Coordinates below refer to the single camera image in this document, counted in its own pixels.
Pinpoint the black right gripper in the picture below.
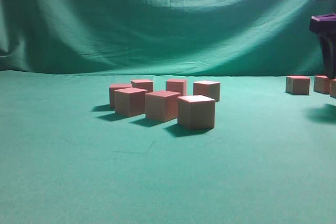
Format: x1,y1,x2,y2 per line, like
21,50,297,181
309,13,335,79

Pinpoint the red cube placed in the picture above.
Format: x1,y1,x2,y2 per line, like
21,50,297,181
130,79,154,92
193,80,221,102
166,79,187,96

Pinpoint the red wooden cube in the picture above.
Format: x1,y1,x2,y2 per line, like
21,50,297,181
285,76,310,95
177,95,215,130
313,75,331,94

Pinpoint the red cube carried aloft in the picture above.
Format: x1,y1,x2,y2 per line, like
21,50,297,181
145,90,181,122

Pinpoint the red wooden cube back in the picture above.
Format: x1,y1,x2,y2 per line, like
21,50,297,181
313,75,331,94

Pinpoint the red wooden cube edge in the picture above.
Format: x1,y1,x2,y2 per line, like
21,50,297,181
329,79,336,98

